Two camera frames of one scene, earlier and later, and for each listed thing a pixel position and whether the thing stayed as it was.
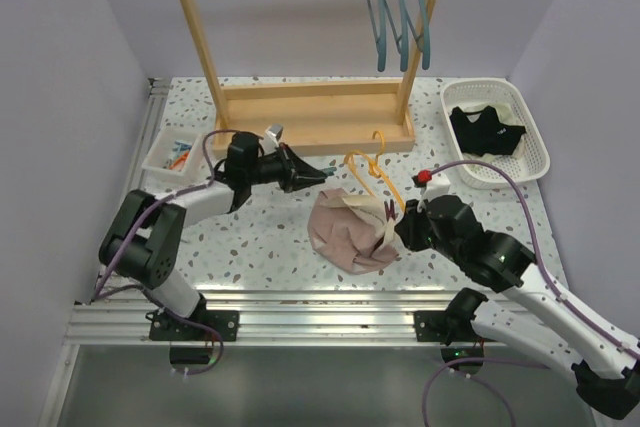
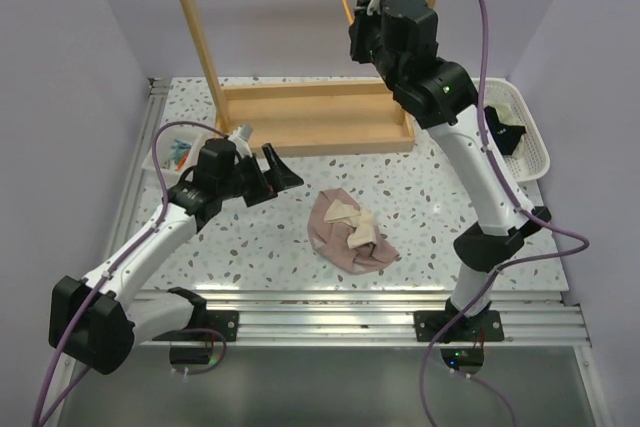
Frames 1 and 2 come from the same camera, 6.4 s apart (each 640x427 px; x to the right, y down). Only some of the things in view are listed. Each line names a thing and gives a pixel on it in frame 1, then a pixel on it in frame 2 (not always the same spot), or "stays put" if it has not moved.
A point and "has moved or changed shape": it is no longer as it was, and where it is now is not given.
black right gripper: x=407 y=227 → x=359 y=29
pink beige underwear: x=352 y=232 has moved or changed shape
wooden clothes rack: x=311 y=115 stays put
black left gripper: x=295 y=174 → x=278 y=175
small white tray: x=175 y=152 stays put
